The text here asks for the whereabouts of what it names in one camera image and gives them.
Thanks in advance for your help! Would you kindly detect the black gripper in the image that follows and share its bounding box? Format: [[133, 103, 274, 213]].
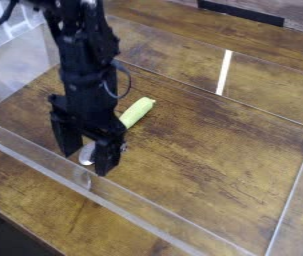
[[47, 63, 129, 177]]

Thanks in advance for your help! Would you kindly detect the green handled metal spoon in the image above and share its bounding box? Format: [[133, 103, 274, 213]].
[[78, 97, 157, 166]]

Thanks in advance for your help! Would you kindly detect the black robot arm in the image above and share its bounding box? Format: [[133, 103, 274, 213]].
[[30, 0, 126, 176]]

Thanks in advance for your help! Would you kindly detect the black bar on table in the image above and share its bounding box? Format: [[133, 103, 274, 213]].
[[197, 0, 285, 27]]

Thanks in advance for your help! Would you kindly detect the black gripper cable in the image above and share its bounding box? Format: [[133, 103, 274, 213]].
[[99, 59, 134, 100]]

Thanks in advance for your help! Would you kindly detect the clear acrylic tray enclosure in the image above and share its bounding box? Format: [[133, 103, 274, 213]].
[[0, 18, 303, 256]]

